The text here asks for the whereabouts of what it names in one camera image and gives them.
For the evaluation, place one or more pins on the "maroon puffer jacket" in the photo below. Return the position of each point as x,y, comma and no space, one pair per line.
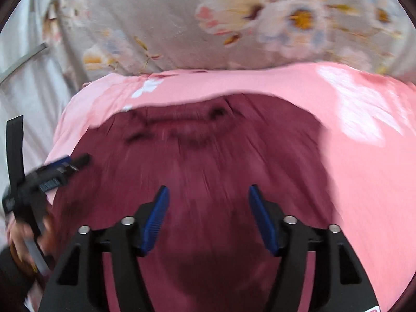
209,255

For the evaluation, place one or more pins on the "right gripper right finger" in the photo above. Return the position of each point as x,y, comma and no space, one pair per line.
318,269

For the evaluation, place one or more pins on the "white satin curtain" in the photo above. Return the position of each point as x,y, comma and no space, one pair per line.
32,83

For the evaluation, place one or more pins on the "grey floral bedding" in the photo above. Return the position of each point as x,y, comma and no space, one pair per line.
95,37

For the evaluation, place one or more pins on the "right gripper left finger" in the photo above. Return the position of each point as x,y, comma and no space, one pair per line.
99,270

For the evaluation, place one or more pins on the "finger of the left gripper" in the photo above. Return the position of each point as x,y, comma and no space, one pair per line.
58,164

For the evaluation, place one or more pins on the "person left hand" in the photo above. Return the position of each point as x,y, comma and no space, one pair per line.
20,234

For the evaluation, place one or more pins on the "pink plush blanket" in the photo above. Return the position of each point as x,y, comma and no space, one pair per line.
369,145

